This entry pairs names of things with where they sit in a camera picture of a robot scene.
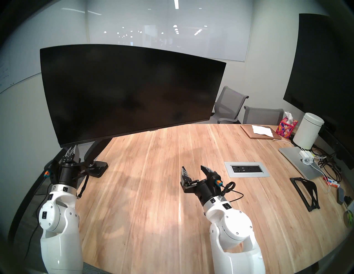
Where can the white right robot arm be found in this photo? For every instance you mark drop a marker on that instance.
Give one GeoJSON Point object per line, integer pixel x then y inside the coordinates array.
{"type": "Point", "coordinates": [235, 237]}

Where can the silver laptop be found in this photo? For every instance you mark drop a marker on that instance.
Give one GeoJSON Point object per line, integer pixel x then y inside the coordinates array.
{"type": "Point", "coordinates": [294, 160]}

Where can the white paper napkin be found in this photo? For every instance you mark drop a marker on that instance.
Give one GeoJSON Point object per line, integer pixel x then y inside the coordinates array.
{"type": "Point", "coordinates": [262, 131]}

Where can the black folding laptop stand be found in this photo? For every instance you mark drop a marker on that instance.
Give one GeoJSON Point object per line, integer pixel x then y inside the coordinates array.
{"type": "Point", "coordinates": [312, 194]}

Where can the black curved wide monitor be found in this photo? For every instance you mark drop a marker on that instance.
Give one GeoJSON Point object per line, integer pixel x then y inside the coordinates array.
{"type": "Point", "coordinates": [124, 94]}

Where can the green object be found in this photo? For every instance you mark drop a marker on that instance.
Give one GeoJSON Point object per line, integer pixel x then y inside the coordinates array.
{"type": "Point", "coordinates": [349, 215]}

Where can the red and white marker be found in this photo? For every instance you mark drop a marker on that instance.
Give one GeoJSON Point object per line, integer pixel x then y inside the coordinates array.
{"type": "Point", "coordinates": [332, 183]}

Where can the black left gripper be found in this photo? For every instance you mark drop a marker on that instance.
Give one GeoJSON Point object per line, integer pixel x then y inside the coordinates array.
{"type": "Point", "coordinates": [67, 174]}

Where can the white cylindrical canister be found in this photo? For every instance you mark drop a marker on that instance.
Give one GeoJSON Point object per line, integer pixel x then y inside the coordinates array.
{"type": "Point", "coordinates": [306, 132]}

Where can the grey power brick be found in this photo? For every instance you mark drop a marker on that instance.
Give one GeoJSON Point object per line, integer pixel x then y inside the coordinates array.
{"type": "Point", "coordinates": [340, 195]}

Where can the brown leather desk pad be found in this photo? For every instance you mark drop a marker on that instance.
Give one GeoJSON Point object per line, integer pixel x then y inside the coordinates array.
{"type": "Point", "coordinates": [247, 131]}

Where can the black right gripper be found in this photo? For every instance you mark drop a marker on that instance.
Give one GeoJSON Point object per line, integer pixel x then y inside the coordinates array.
{"type": "Point", "coordinates": [206, 189]}

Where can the grey mesh office chair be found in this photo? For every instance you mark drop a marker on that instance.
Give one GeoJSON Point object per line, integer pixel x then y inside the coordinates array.
{"type": "Point", "coordinates": [262, 116]}
{"type": "Point", "coordinates": [228, 100]}

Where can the white power adapter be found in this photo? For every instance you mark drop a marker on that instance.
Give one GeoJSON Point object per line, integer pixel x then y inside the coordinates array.
{"type": "Point", "coordinates": [305, 154]}

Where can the silver table power outlet panel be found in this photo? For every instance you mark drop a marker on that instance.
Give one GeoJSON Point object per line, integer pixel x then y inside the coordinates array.
{"type": "Point", "coordinates": [246, 174]}

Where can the colourful floral tissue box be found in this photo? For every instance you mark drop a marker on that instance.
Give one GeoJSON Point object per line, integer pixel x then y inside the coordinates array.
{"type": "Point", "coordinates": [286, 128]}

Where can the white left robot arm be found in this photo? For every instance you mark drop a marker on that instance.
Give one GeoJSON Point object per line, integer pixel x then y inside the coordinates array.
{"type": "Point", "coordinates": [58, 234]}

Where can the glass whiteboard with handwriting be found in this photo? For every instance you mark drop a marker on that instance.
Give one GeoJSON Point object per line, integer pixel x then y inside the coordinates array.
{"type": "Point", "coordinates": [30, 41]}

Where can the large glass whiteboard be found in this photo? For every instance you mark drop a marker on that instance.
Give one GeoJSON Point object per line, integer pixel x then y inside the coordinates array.
{"type": "Point", "coordinates": [166, 19]}

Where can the large black wall television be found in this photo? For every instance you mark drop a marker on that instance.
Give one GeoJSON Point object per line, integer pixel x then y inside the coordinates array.
{"type": "Point", "coordinates": [318, 69]}

